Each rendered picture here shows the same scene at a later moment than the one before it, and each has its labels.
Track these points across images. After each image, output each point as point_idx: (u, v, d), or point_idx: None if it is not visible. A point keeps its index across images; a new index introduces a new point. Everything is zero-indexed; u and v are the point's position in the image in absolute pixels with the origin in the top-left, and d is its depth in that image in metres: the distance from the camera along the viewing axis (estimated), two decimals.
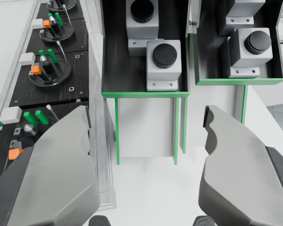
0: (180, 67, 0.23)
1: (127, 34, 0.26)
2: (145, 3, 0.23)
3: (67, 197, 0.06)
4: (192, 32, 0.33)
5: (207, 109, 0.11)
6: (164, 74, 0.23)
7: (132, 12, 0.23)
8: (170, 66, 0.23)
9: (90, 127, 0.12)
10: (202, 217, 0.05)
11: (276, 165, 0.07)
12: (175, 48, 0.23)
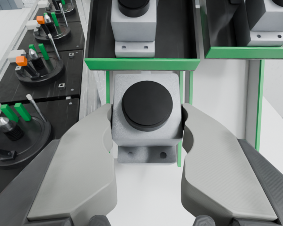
0: (180, 129, 0.11)
1: (113, 34, 0.19)
2: None
3: (85, 193, 0.06)
4: (197, 4, 0.28)
5: (181, 107, 0.12)
6: (146, 141, 0.11)
7: (120, 1, 0.16)
8: (159, 127, 0.11)
9: None
10: (202, 217, 0.05)
11: (249, 156, 0.08)
12: (170, 89, 0.12)
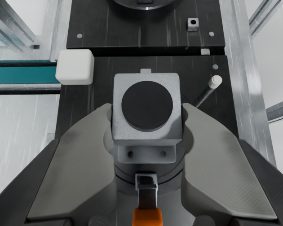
0: (180, 129, 0.11)
1: None
2: None
3: (85, 193, 0.06)
4: None
5: (181, 107, 0.12)
6: (146, 141, 0.11)
7: None
8: (159, 128, 0.11)
9: None
10: (202, 217, 0.05)
11: (249, 156, 0.08)
12: (170, 89, 0.12)
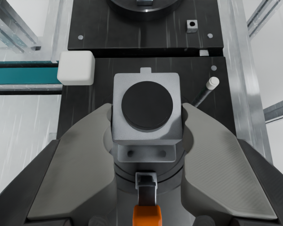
0: (180, 130, 0.11)
1: None
2: None
3: (85, 193, 0.06)
4: None
5: (181, 107, 0.12)
6: (146, 141, 0.11)
7: None
8: (159, 128, 0.11)
9: None
10: (202, 217, 0.05)
11: (249, 156, 0.08)
12: (170, 89, 0.12)
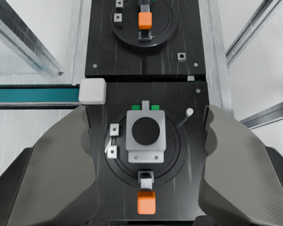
0: (164, 144, 0.20)
1: None
2: None
3: (67, 197, 0.06)
4: None
5: (207, 109, 0.11)
6: (145, 150, 0.20)
7: None
8: (152, 143, 0.19)
9: (90, 127, 0.12)
10: (202, 217, 0.05)
11: (276, 165, 0.07)
12: (159, 120, 0.20)
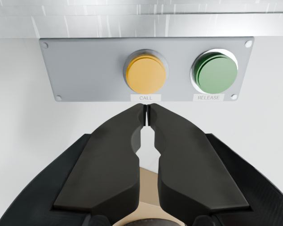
0: None
1: None
2: None
3: (108, 192, 0.06)
4: None
5: (149, 107, 0.12)
6: None
7: None
8: None
9: (144, 125, 0.12)
10: (202, 217, 0.05)
11: (217, 149, 0.08)
12: None
